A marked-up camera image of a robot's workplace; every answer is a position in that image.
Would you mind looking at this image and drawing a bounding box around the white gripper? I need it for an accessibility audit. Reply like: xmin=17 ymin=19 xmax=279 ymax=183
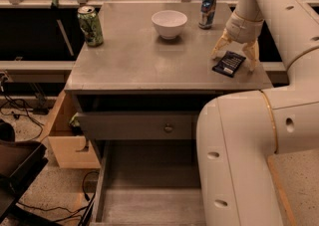
xmin=211 ymin=11 xmax=263 ymax=72

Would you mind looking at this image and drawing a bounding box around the dark blue rxbar wrapper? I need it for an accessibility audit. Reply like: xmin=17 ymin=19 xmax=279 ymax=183
xmin=212 ymin=51 xmax=246 ymax=78

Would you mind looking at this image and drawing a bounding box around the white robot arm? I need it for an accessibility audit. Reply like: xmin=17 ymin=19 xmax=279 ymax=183
xmin=196 ymin=0 xmax=319 ymax=226

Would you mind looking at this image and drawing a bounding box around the blue energy drink can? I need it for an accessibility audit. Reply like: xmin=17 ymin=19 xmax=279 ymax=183
xmin=198 ymin=0 xmax=216 ymax=29

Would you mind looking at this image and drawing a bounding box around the green soda can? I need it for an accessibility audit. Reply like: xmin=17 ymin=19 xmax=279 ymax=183
xmin=77 ymin=5 xmax=104 ymax=47

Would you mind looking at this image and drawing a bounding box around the white ceramic bowl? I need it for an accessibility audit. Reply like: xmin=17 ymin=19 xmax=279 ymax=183
xmin=152 ymin=10 xmax=187 ymax=40

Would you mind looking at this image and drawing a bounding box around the grey wooden cabinet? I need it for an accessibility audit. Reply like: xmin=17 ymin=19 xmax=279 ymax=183
xmin=64 ymin=1 xmax=274 ymax=226

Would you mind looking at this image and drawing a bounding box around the round brass drawer knob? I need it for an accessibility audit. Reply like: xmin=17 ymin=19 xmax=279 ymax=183
xmin=163 ymin=123 xmax=173 ymax=133

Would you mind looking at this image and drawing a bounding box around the grey upper drawer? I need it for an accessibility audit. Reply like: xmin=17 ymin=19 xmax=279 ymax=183
xmin=77 ymin=112 xmax=197 ymax=140

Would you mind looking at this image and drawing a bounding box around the open grey bottom drawer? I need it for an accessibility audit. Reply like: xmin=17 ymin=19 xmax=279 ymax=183
xmin=90 ymin=140 xmax=205 ymax=226

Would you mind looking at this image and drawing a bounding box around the light wooden box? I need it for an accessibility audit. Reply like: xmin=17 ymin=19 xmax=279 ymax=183
xmin=41 ymin=91 xmax=100 ymax=169

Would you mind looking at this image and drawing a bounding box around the black bin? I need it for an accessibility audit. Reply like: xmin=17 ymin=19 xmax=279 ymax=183
xmin=0 ymin=140 xmax=48 ymax=221

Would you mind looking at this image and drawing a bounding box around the black floor cable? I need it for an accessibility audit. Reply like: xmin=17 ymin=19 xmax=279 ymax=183
xmin=16 ymin=169 xmax=100 ymax=226

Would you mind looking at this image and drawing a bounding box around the black cable bundle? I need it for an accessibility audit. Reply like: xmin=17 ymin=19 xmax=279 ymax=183
xmin=0 ymin=84 xmax=46 ymax=142

